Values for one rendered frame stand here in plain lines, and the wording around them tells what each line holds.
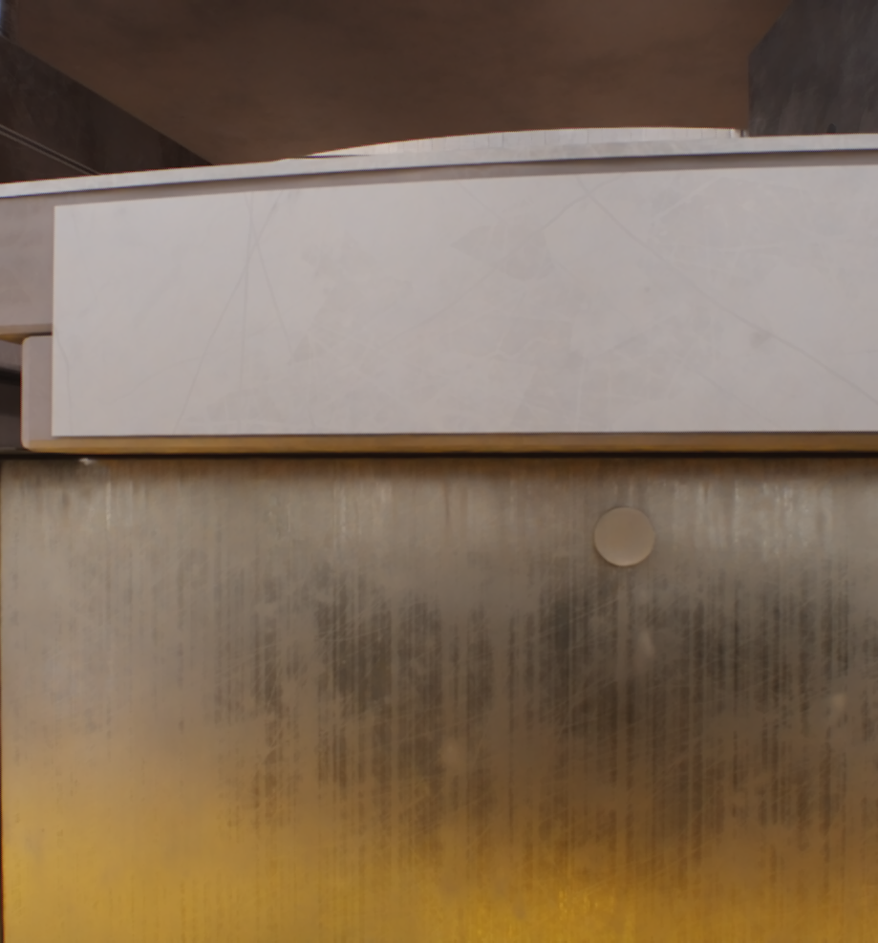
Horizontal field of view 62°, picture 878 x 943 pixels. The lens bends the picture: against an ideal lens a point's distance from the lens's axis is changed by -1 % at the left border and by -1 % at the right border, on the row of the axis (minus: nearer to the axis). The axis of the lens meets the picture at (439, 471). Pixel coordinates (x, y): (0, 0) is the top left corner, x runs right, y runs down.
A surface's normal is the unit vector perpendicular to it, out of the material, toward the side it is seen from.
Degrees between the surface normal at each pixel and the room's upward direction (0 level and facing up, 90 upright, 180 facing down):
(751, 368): 90
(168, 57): 180
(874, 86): 90
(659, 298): 90
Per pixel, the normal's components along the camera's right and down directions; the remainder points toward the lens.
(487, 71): 0.00, 1.00
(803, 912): -0.11, 0.00
